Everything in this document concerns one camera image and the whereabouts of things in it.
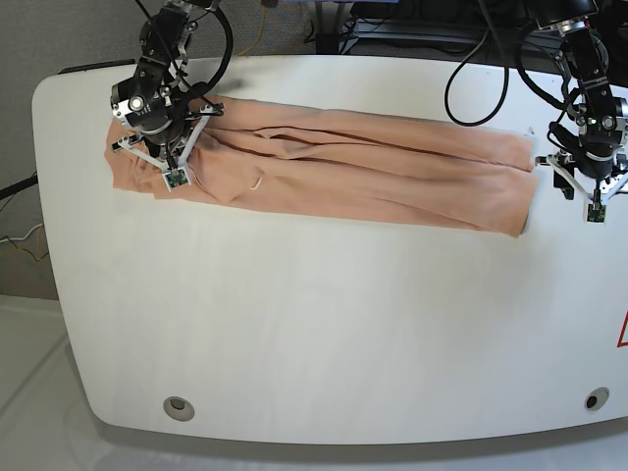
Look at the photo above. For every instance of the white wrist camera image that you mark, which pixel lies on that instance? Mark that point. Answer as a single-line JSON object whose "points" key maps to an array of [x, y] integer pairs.
{"points": [[595, 212], [174, 178]]}

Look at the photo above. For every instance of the right table cable grommet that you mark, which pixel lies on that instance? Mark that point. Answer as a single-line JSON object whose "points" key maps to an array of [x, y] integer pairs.
{"points": [[596, 399]]}

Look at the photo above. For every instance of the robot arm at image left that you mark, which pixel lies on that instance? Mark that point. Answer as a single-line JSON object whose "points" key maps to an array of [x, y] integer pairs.
{"points": [[157, 103]]}

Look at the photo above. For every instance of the table cable grommet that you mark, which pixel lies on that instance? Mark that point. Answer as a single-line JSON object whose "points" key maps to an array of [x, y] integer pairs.
{"points": [[596, 399], [178, 409]]}

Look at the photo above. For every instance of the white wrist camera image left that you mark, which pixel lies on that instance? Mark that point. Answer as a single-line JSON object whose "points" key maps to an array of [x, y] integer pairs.
{"points": [[174, 178]]}

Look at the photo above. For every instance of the aluminium frame rail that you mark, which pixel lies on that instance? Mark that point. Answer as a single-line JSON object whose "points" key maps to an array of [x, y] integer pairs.
{"points": [[448, 43]]}

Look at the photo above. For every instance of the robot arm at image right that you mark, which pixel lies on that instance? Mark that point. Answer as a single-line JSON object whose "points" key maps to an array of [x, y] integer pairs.
{"points": [[582, 61]]}

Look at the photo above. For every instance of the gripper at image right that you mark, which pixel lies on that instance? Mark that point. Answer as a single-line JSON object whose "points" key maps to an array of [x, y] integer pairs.
{"points": [[580, 172]]}

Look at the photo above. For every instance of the peach orange T-shirt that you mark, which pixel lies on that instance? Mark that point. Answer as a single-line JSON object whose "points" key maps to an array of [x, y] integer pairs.
{"points": [[279, 158]]}

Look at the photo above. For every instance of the black desk leg base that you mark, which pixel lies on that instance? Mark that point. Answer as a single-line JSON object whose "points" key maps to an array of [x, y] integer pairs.
{"points": [[327, 19]]}

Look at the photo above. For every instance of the left table cable grommet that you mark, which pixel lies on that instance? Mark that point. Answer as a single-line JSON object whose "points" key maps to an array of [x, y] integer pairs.
{"points": [[178, 409]]}

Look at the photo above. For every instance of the black strip behind table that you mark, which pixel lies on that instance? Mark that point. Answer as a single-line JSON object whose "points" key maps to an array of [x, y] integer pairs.
{"points": [[96, 66]]}

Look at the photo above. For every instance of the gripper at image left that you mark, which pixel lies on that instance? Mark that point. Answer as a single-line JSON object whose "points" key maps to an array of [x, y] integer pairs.
{"points": [[169, 149]]}

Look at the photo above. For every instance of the black bar at left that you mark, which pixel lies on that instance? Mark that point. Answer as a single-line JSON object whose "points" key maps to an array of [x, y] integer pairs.
{"points": [[18, 187]]}

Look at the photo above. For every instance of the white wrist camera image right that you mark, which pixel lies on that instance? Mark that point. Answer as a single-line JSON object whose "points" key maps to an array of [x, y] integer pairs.
{"points": [[595, 212]]}

